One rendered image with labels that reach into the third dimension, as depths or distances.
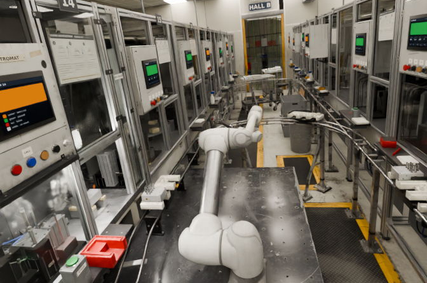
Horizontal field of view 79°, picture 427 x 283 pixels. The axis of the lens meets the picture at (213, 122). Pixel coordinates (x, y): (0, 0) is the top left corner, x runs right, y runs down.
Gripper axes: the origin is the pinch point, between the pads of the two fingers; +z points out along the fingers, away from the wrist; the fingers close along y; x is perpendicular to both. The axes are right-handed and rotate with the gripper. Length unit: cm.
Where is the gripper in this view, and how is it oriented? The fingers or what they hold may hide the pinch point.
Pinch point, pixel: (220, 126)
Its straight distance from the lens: 233.2
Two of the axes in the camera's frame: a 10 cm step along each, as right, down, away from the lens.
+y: 3.6, 6.3, 6.8
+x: 5.2, -7.5, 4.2
